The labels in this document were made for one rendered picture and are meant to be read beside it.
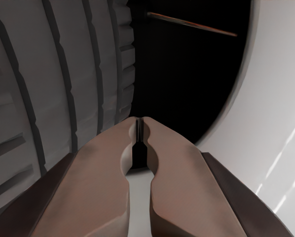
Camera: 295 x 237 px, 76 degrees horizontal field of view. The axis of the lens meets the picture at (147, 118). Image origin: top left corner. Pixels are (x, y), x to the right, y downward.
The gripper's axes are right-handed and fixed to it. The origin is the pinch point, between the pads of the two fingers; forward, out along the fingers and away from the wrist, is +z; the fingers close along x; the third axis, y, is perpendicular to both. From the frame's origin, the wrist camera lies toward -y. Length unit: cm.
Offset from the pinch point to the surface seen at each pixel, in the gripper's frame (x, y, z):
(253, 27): 15.1, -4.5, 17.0
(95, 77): -4.9, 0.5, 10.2
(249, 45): 15.2, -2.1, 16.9
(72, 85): -6.2, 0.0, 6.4
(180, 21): 12, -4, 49
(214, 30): 20.2, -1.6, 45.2
